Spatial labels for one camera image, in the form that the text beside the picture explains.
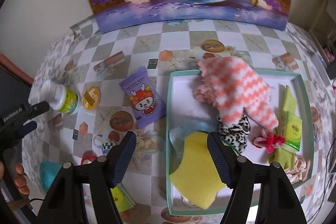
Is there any pink satin scrunchie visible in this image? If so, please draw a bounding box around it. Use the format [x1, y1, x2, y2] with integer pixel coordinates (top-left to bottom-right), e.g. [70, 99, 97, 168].
[284, 155, 311, 184]

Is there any red tape roll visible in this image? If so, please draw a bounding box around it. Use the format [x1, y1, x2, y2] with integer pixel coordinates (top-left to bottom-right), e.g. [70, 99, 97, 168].
[80, 155, 97, 165]

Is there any green tissue pack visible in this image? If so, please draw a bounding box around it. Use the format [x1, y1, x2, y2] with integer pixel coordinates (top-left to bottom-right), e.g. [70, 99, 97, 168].
[110, 183, 135, 213]
[278, 111, 302, 153]

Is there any red pink flower hair tie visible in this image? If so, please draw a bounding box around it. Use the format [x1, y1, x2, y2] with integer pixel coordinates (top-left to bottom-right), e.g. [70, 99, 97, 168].
[253, 127, 287, 154]

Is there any leopard print scrunchie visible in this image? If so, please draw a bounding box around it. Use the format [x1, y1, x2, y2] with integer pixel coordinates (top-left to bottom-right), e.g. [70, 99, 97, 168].
[217, 114, 251, 153]

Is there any yellow round snack pack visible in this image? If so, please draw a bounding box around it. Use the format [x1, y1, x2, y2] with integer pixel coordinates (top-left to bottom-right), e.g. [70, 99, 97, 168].
[81, 86, 101, 110]

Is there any yellow sponge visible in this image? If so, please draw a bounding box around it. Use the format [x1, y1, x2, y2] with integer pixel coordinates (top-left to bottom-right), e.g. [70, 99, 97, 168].
[169, 131, 226, 210]

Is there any lime green cloth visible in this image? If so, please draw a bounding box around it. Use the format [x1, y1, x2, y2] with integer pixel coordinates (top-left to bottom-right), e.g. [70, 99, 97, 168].
[268, 84, 299, 169]

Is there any light blue face mask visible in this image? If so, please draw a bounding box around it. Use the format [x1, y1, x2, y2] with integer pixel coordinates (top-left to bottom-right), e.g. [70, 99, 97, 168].
[169, 119, 219, 161]

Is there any pink white zigzag cloth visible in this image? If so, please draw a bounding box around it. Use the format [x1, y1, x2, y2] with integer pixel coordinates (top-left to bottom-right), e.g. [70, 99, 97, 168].
[193, 56, 278, 130]

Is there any purple baby wipes pack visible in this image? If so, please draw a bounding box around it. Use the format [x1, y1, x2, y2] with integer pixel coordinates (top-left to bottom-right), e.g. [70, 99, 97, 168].
[119, 67, 166, 128]

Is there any person's left hand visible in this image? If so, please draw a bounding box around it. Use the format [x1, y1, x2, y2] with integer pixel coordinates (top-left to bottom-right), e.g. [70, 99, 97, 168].
[0, 162, 30, 197]

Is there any teal plastic box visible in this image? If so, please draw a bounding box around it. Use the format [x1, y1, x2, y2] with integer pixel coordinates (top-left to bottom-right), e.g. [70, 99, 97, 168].
[39, 161, 63, 193]

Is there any dark cabinet red edge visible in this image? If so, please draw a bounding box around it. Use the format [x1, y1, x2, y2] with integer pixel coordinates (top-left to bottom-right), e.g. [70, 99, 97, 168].
[0, 53, 33, 113]

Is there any white pill bottle green label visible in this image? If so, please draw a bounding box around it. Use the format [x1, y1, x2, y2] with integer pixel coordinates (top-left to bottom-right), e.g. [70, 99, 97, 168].
[40, 80, 81, 115]

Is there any teal shallow tray box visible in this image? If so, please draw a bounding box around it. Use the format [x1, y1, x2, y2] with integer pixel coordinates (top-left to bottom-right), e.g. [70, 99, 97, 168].
[165, 69, 316, 217]

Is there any checkered patterned tablecloth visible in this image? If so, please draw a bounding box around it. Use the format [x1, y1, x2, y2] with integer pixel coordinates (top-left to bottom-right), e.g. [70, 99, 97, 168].
[22, 19, 335, 223]

